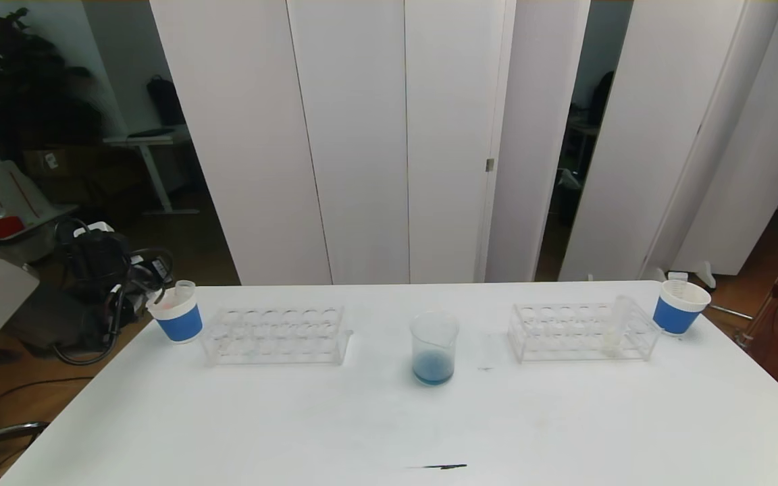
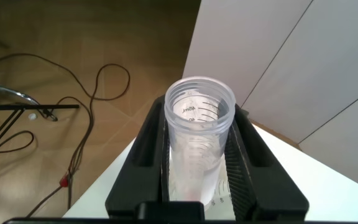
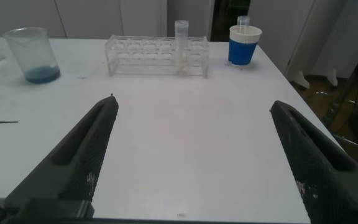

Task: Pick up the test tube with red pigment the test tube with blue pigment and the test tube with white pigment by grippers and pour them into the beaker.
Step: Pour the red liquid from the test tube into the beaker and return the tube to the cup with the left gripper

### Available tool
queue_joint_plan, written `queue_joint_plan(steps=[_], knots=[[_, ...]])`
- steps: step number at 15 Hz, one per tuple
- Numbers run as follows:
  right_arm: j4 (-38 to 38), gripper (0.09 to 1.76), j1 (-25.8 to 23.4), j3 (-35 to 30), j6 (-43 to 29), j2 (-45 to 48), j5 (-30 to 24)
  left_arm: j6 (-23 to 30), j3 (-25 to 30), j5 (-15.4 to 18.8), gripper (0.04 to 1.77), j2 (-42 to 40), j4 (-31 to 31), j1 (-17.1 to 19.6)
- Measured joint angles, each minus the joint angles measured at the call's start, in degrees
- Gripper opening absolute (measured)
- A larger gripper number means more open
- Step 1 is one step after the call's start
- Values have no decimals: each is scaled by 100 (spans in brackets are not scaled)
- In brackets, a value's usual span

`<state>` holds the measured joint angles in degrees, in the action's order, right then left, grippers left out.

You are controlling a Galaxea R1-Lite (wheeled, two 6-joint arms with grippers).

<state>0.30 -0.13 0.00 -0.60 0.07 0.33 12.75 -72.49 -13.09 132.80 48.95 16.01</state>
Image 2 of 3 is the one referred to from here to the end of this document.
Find black metal floor frame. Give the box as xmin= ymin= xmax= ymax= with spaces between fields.
xmin=0 ymin=104 xmax=80 ymax=161

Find grey metal chair leg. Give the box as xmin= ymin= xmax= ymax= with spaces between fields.
xmin=0 ymin=80 xmax=58 ymax=122

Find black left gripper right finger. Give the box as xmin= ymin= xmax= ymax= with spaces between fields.
xmin=224 ymin=104 xmax=310 ymax=222

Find test tube with red pigment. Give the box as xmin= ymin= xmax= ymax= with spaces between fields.
xmin=163 ymin=76 xmax=237 ymax=205

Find white partition panel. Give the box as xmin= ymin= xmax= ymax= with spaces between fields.
xmin=298 ymin=83 xmax=358 ymax=194
xmin=181 ymin=0 xmax=313 ymax=108
xmin=241 ymin=0 xmax=358 ymax=144

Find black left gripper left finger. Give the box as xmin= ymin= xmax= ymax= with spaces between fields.
xmin=104 ymin=95 xmax=171 ymax=218

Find thin black floor cable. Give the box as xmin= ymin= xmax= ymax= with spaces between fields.
xmin=0 ymin=52 xmax=132 ymax=218

